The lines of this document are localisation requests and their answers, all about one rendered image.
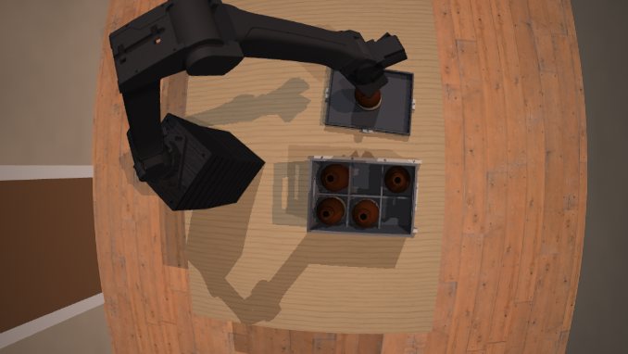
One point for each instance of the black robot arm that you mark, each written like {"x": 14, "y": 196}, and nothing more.
{"x": 191, "y": 40}

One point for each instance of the dark grey divided crate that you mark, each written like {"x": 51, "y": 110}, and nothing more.
{"x": 365, "y": 178}

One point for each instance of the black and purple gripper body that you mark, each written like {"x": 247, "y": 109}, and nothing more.
{"x": 367, "y": 87}

